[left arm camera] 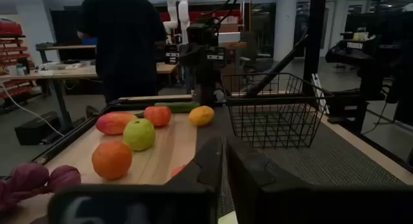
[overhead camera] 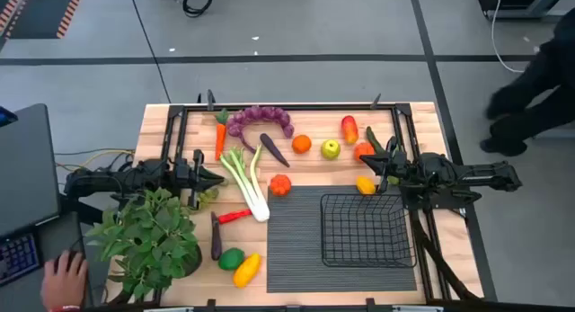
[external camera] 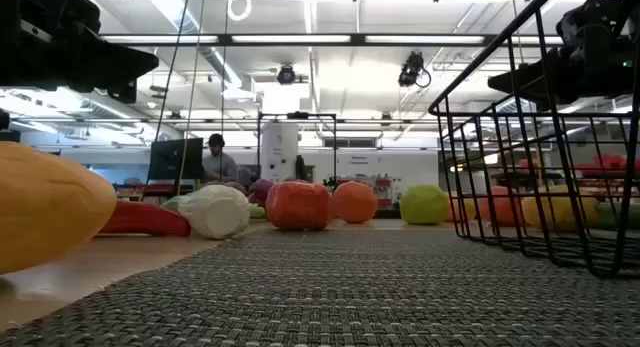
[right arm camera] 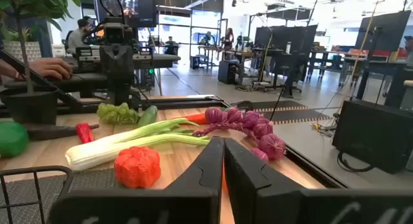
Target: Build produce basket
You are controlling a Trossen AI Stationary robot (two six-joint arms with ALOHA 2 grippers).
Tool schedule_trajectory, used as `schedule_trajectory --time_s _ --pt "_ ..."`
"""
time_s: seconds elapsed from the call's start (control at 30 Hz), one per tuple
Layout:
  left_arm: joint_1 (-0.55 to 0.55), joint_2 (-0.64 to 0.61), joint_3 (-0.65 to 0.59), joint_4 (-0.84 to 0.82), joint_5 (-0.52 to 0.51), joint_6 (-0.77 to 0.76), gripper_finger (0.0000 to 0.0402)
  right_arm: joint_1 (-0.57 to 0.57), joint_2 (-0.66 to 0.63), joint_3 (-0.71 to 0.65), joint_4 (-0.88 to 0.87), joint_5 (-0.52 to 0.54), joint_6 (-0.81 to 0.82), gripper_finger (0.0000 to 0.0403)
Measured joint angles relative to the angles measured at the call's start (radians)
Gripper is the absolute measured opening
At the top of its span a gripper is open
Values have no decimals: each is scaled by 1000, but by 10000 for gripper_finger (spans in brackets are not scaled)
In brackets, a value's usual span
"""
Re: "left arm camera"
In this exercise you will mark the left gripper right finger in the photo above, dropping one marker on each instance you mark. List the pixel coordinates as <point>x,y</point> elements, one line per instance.
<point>251,172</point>

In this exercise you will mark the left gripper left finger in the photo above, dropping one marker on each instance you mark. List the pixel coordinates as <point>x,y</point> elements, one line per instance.
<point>200,172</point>

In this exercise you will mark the small orange carrot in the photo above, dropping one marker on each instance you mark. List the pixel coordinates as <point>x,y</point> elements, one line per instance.
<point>177,170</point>

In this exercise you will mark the dark green cucumber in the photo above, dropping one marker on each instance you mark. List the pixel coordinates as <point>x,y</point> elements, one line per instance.
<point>180,107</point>

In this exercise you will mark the yellow lemon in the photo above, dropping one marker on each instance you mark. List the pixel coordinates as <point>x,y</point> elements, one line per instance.
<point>201,116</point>

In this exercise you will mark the red orange apple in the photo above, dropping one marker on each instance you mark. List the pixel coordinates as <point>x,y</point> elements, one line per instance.
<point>158,116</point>

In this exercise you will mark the green apple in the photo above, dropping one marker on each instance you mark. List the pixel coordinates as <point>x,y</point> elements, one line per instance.
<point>138,135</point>

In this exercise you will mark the orange fruit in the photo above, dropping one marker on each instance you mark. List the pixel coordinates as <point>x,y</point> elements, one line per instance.
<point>111,159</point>

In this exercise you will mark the red yellow mango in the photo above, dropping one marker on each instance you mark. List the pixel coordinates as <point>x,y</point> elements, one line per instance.
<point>113,123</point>

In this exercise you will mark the purple grape bunch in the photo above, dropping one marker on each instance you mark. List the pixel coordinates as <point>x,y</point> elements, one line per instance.
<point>29,177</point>

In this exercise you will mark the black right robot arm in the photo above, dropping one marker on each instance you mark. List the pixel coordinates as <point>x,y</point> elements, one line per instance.
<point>205,85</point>

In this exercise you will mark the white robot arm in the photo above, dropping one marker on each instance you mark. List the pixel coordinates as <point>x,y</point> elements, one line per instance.
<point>184,14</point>

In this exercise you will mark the black box white labels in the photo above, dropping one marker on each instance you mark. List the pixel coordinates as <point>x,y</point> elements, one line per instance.
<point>171,54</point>

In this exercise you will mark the cardboard box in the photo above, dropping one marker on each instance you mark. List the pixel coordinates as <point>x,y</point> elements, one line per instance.
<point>229,27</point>

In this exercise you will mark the black office chair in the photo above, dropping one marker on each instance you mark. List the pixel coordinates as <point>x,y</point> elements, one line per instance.
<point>255,61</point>

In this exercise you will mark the grey woven placemat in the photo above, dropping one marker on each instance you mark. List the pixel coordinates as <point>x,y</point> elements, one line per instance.
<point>322,159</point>

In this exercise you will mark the person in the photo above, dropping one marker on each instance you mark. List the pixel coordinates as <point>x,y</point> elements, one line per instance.
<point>126,46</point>

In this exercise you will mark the wooden desk grey legs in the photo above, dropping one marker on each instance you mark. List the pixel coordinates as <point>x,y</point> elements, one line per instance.
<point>80,72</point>

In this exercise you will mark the dark standing desk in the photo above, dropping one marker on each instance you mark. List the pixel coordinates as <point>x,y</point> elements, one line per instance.
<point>64,47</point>

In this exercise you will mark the black robot station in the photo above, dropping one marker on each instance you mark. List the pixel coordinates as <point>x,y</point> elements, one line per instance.
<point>355,53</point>

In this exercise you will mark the red storage shelf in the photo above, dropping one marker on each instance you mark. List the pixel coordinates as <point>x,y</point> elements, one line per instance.
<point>13,49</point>

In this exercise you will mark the white mug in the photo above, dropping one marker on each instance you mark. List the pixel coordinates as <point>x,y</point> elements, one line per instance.
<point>10,70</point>

